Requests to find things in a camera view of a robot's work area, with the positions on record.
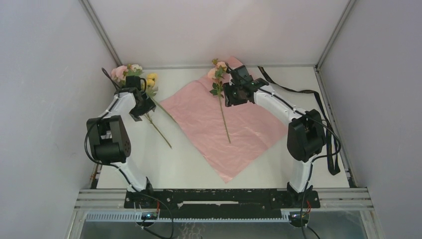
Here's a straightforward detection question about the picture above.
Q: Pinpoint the white cable duct rail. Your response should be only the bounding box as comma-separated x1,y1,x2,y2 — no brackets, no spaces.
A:
85,211,291,223

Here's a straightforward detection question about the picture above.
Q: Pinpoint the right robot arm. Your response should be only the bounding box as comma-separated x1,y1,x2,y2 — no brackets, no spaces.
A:
223,65,326,207

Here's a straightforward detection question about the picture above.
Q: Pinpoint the black ribbon strap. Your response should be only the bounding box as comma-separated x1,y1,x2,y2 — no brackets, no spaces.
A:
257,66,342,176

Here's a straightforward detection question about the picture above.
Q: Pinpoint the yellow fake flower stem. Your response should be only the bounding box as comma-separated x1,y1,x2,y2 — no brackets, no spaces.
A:
146,73,176,122
145,113,172,149

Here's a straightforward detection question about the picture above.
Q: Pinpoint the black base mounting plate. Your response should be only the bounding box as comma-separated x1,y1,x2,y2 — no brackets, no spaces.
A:
124,189,320,220

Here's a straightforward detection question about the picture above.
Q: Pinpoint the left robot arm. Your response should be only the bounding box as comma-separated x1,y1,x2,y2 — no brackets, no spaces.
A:
84,76,156,208

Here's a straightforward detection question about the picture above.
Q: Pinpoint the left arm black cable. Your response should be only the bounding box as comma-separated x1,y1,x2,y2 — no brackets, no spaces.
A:
84,67,147,192

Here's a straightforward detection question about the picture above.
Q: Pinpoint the pink purple wrapping paper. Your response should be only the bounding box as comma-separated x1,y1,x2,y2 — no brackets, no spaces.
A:
160,57,287,183

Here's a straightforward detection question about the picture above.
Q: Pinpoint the pink fake flower stem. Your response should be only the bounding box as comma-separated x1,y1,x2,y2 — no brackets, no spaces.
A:
111,64,143,87
207,58,231,143

